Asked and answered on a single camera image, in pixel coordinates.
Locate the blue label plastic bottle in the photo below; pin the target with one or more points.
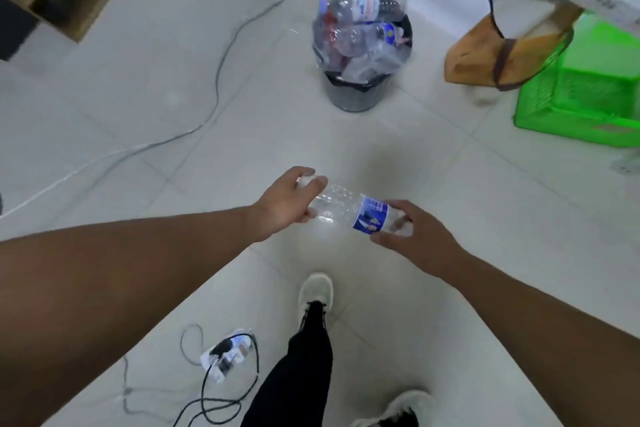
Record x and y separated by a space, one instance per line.
370 215
387 34

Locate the green plastic basket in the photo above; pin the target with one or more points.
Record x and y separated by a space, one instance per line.
575 106

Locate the person's right white shoe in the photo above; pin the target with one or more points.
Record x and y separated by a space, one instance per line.
405 404

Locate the person's left white shoe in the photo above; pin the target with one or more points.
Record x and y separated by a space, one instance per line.
316 289

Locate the black trash bin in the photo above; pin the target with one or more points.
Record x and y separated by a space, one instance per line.
355 97

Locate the person's right forearm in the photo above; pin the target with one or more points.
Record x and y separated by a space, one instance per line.
550 331

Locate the white power strip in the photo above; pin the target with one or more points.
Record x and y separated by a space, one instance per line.
227 349

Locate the crushed clear plastic bottle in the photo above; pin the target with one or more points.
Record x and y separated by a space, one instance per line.
375 64

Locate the person's left leg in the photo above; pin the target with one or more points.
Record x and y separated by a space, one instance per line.
295 376

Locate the heap of discarded plastic bottles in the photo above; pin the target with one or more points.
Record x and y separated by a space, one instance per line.
345 41

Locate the person's right hand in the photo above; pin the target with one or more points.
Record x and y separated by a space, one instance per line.
430 241

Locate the person's white shoe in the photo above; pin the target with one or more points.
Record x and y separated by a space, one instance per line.
316 289
405 404

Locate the person's left forearm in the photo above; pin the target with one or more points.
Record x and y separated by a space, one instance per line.
110 311

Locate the person's left hand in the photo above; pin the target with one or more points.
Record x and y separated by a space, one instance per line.
282 206

